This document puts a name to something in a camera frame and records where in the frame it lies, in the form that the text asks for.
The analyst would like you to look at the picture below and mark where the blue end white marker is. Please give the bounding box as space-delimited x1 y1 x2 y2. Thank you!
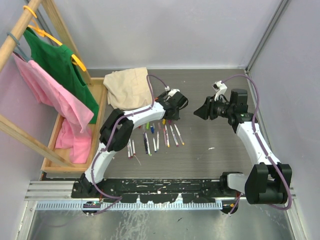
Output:
152 137 158 153

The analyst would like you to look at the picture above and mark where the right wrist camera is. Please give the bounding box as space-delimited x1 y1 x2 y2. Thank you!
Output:
212 80 228 101

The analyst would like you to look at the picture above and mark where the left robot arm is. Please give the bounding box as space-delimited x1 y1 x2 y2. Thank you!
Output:
73 89 189 198

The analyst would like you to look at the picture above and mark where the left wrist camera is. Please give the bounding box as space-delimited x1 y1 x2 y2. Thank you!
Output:
164 86 180 98

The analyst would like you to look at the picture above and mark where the red cap white pen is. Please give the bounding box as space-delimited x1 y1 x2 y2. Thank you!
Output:
131 140 136 156

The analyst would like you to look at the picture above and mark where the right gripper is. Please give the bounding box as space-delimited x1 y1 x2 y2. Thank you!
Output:
194 94 234 121

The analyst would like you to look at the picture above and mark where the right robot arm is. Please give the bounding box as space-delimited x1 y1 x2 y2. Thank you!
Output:
194 88 292 206

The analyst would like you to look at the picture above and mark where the pink shirt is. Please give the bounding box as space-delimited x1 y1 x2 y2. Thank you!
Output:
11 52 94 164

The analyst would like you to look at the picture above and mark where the grey cable duct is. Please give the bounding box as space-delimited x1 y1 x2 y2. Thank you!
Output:
35 199 223 211

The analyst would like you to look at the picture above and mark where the beige folded cloth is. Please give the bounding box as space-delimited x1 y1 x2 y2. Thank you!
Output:
103 67 152 111

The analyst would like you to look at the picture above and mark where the grey end white marker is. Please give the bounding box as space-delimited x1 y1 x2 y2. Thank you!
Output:
156 131 160 151

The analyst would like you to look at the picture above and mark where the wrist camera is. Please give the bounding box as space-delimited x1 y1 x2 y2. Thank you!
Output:
164 86 180 98
212 80 228 101

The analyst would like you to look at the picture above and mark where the green shirt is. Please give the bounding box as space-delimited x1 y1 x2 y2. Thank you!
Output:
23 27 99 124

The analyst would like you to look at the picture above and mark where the lilac pen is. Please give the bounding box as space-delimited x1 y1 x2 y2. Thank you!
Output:
162 128 168 147

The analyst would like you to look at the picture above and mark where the grey hanger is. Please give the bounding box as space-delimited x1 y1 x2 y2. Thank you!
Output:
6 32 31 62

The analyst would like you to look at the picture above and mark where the wooden clothes rack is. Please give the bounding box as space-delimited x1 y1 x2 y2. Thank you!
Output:
0 0 107 173

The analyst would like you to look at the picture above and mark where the yellow end rainbow pen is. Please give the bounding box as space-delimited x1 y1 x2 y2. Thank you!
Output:
164 124 170 148

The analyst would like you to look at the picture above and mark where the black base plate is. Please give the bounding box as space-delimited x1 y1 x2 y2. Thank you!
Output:
71 178 240 204

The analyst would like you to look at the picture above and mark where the green cap rainbow pen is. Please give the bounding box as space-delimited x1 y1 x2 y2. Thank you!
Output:
145 132 152 156

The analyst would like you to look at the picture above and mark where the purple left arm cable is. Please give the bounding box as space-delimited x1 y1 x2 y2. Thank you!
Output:
86 74 171 215

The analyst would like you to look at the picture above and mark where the dark purple clear pen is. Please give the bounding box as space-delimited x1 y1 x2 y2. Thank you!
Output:
142 132 148 154

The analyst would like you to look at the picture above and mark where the yellow hanger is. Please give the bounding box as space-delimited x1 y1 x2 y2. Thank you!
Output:
23 5 87 72

